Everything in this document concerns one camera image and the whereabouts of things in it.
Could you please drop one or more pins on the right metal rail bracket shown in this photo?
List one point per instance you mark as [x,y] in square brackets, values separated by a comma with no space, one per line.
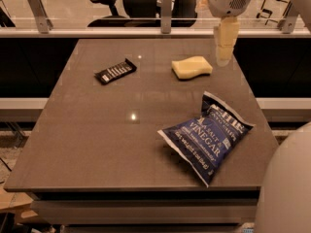
[288,21]

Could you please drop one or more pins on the glass barrier rail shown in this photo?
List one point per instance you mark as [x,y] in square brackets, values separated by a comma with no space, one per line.
[202,28]

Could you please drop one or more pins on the blue salt vinegar chips bag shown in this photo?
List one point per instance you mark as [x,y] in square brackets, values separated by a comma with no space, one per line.
[205,141]

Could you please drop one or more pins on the black candy bar wrapper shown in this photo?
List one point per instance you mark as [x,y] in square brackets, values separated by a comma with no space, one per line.
[116,72]

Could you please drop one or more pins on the middle metal rail bracket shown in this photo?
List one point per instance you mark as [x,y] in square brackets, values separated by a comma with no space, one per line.
[165,16]

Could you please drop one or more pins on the black office chair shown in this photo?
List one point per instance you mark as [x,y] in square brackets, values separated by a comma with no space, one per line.
[144,13]

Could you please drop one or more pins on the yellow sponge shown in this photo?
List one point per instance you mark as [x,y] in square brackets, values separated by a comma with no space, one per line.
[191,67]

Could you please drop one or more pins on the left metal rail bracket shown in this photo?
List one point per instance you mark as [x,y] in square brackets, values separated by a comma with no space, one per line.
[44,24]

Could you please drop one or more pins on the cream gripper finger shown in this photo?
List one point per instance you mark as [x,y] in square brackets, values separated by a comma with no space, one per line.
[226,34]
[202,5]

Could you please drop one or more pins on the metal rail bracket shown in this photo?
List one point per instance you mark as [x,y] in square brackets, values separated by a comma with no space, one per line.
[44,24]
[288,21]
[165,16]

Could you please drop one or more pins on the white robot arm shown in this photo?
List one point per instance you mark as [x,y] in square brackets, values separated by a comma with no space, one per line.
[284,204]

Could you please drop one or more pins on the wooden stool with wheels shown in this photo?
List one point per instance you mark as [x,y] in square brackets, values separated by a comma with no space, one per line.
[273,11]

